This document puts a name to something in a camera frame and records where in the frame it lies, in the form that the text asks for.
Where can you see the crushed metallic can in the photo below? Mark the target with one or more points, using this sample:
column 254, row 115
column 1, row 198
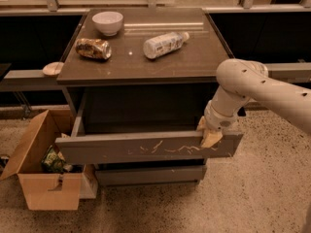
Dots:
column 93, row 48

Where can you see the grey ledge rail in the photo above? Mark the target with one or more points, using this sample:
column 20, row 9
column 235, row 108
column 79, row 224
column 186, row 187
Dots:
column 35, row 80

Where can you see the small round white disc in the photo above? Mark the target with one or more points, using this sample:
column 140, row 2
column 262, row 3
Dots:
column 53, row 69

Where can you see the grey drawer cabinet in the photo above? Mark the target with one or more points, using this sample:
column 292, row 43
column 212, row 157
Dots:
column 132, row 93

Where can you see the open cardboard box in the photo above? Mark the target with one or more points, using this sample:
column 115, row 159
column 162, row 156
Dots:
column 43, row 190

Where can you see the grey drawer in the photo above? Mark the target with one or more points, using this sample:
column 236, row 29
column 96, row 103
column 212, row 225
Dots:
column 83, row 148
column 179, row 174

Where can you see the white ceramic bowl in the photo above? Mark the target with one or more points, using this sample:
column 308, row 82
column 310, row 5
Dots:
column 108, row 23

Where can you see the green snack bag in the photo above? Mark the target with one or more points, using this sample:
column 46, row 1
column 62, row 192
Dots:
column 53, row 161

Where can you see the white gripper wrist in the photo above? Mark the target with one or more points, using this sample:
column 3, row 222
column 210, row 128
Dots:
column 219, row 120

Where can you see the white plastic bottle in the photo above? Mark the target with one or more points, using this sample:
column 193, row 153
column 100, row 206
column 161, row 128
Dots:
column 163, row 44

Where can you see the grey bottom drawer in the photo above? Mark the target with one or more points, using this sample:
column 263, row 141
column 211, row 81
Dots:
column 179, row 174

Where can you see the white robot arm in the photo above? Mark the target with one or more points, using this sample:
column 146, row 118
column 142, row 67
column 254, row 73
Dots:
column 265, row 187

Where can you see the grey top drawer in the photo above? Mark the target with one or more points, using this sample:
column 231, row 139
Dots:
column 83, row 148

